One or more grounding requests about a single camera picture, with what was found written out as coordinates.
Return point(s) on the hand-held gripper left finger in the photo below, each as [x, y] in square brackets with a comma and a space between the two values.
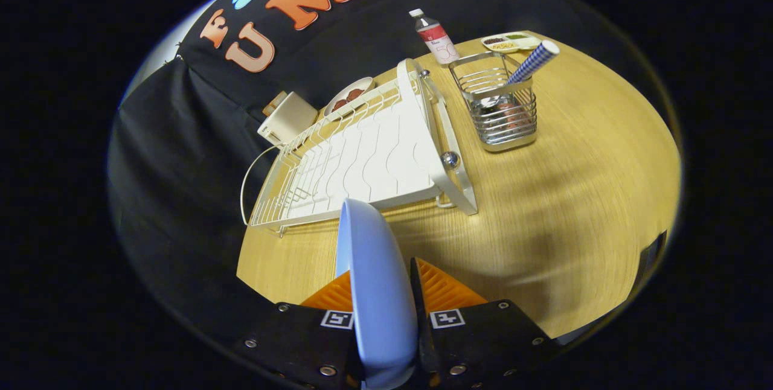
[296, 342]

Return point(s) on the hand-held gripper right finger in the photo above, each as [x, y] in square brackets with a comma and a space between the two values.
[483, 342]

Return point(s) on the blue plate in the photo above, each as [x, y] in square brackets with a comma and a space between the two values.
[374, 287]

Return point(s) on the white oval plate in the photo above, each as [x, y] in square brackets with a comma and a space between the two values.
[362, 85]

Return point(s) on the white divided sauce dish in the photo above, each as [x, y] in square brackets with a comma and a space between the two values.
[501, 44]

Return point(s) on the black backdrop cloth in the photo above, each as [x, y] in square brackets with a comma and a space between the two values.
[181, 166]

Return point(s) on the white toaster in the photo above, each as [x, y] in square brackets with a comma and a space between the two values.
[293, 119]

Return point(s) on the brown toast slices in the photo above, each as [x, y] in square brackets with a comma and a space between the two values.
[275, 103]

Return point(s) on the brown meat piece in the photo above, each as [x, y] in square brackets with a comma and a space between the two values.
[355, 94]
[340, 104]

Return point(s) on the clear plastic water bottle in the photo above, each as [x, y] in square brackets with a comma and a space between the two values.
[438, 37]

